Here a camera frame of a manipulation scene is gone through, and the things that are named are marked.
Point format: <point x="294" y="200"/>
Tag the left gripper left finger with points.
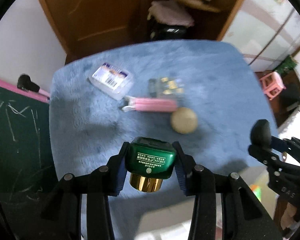
<point x="107" y="180"/>

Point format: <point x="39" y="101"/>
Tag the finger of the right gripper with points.
<point x="264" y="156"/>
<point x="260" y="136"/>

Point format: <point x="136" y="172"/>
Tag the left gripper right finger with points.
<point x="198" y="181"/>

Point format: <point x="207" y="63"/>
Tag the green bottle gold cap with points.
<point x="150" y="162"/>

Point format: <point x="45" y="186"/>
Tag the round gold compact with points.
<point x="184" y="120"/>

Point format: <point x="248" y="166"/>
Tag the pink hair roller clip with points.
<point x="149" y="105"/>

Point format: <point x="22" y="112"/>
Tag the clear case yellow stickers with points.
<point x="166" y="88"/>

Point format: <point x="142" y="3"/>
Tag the colourful rubik's cube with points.
<point x="257" y="191"/>

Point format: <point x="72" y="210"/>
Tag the pink plastic stool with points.
<point x="272" y="85"/>

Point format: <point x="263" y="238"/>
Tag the white plastic tray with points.
<point x="174" y="222"/>

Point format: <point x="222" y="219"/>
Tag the clear box with barcode label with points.
<point x="113" y="81"/>

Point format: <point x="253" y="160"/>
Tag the white wardrobe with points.
<point x="265" y="32"/>

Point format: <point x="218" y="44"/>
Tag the black chalkboard knob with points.
<point x="25" y="83"/>

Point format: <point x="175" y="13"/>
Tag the wooden shelf unit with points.
<point x="211" y="19"/>

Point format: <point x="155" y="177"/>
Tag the pink folded cloth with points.
<point x="170" y="13"/>

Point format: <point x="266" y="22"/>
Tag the brown wooden door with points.
<point x="86" y="27"/>

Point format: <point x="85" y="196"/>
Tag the green chalkboard pink frame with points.
<point x="27" y="171"/>

